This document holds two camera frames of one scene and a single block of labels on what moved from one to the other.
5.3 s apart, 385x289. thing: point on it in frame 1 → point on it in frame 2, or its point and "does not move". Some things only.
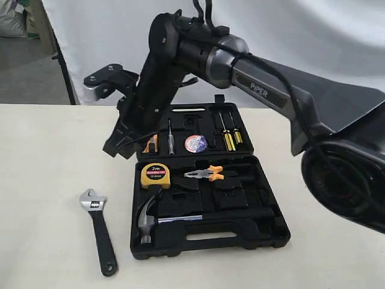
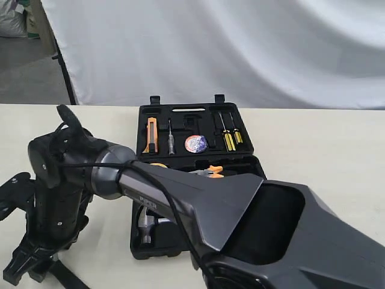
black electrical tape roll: x=196 y=143 does not move
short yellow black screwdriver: x=237 y=135 does not move
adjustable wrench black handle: x=107 y=256 → x=66 y=277
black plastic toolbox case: x=199 y=186 does not move
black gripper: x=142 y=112 → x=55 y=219
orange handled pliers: x=211 y=173 does not move
